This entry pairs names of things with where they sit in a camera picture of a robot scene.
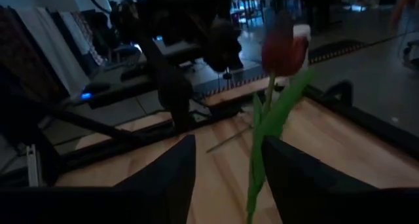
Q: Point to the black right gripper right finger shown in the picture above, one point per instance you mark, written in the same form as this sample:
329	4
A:
327	201

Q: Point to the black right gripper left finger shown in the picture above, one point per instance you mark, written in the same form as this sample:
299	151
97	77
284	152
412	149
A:
114	207

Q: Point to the dark red artificial tulip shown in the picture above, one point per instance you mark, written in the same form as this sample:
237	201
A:
283	53

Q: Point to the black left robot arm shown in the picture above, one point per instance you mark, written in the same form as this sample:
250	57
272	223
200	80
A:
173	86

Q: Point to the yellow black hazard tape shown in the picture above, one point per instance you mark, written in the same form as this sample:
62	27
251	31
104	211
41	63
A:
235	84

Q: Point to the white paper cup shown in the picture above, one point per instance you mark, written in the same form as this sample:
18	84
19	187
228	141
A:
302	29

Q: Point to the dark grey side desk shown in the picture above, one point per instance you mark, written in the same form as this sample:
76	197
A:
137	76

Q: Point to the black yellow striped floor mat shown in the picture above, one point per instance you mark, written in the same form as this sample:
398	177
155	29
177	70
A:
337	50

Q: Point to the black device blue light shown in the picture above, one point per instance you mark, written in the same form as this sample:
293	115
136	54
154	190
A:
95	88

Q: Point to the person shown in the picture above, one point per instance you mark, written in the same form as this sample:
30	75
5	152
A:
404	4

